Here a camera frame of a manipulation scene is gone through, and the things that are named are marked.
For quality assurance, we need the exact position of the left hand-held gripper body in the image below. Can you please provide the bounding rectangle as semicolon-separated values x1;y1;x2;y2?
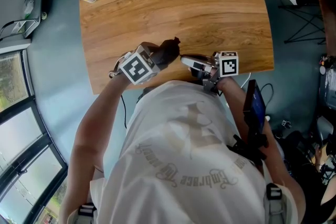
109;44;161;86

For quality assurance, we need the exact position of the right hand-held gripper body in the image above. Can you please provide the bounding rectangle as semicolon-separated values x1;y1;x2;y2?
188;51;239;94

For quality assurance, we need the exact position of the dark brown zipper pouch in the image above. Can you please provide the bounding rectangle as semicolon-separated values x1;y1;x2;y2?
153;37;182;68

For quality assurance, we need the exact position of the person's left forearm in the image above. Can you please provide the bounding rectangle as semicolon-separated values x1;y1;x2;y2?
59;74;132;221

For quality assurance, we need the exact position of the person's right forearm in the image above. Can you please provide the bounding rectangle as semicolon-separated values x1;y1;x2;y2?
217;76;307;218

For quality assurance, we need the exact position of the person's white printed t-shirt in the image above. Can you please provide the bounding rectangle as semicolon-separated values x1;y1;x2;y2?
67;80;300;224

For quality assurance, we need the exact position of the plastic wrapped grey equipment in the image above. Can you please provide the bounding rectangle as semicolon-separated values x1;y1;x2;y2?
319;55;336;108

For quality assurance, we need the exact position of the brown wooden side table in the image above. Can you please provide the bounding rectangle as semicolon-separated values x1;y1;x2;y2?
314;0;336;57

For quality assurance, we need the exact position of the clear plastic bag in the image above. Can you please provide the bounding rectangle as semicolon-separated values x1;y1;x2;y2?
22;0;35;18

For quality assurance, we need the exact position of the black framed window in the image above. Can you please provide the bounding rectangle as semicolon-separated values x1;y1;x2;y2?
0;49;69;224

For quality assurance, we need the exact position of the thin white cable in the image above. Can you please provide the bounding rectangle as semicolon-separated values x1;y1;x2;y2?
240;72;252;87

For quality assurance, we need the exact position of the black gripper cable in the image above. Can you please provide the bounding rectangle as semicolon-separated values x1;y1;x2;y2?
120;94;128;130

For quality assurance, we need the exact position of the black cable bundle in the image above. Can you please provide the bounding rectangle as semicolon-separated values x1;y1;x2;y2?
259;83;275;108

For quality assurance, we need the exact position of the grey shoulder strap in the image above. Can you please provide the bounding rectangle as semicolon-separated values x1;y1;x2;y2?
265;183;286;224
77;203;97;224

